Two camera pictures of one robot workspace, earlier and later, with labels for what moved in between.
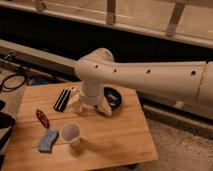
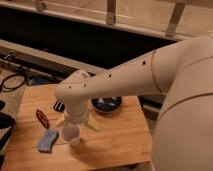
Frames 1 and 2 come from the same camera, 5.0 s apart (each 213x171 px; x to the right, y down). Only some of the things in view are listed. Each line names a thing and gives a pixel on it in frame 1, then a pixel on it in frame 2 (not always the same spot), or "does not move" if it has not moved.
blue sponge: (48, 140) does not move
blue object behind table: (40, 81) does not move
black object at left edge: (7, 121) does not move
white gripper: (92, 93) -> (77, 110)
